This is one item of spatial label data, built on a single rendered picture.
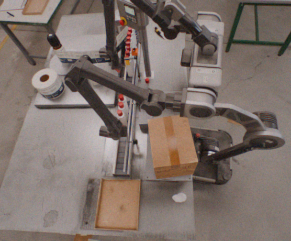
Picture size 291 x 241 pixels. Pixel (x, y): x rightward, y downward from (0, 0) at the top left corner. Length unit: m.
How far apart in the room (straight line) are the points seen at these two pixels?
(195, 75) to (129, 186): 0.85
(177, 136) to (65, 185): 0.83
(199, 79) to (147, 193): 0.83
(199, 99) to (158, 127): 0.43
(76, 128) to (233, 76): 2.10
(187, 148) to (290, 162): 1.61
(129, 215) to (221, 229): 1.10
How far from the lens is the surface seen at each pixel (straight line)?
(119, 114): 1.39
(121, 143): 1.51
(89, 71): 0.93
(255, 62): 3.25
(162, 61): 1.95
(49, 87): 1.80
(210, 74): 0.95
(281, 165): 2.60
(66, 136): 1.73
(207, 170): 2.11
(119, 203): 1.45
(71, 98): 1.83
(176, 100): 0.91
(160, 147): 1.20
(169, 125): 1.26
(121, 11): 1.54
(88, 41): 2.23
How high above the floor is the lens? 2.24
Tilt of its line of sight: 61 degrees down
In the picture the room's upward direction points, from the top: 12 degrees counter-clockwise
